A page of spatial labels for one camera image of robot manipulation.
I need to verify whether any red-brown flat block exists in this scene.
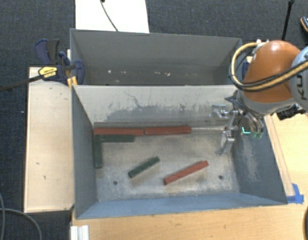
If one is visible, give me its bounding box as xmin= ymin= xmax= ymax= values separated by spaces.
xmin=144 ymin=125 xmax=192 ymax=136
xmin=93 ymin=127 xmax=145 ymax=137
xmin=162 ymin=160 xmax=210 ymax=186

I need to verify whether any black cylinder on white bracket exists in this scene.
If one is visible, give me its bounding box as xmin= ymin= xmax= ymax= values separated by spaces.
xmin=277 ymin=104 xmax=306 ymax=121

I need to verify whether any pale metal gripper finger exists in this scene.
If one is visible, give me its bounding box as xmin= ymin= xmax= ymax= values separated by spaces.
xmin=209 ymin=104 xmax=231 ymax=121
xmin=214 ymin=130 xmax=236 ymax=157

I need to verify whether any pale wood flat board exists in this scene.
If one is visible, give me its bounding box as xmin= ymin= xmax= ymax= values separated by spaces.
xmin=23 ymin=67 xmax=76 ymax=214

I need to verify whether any grey metal bin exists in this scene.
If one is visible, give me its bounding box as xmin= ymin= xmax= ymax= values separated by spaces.
xmin=69 ymin=28 xmax=288 ymax=220

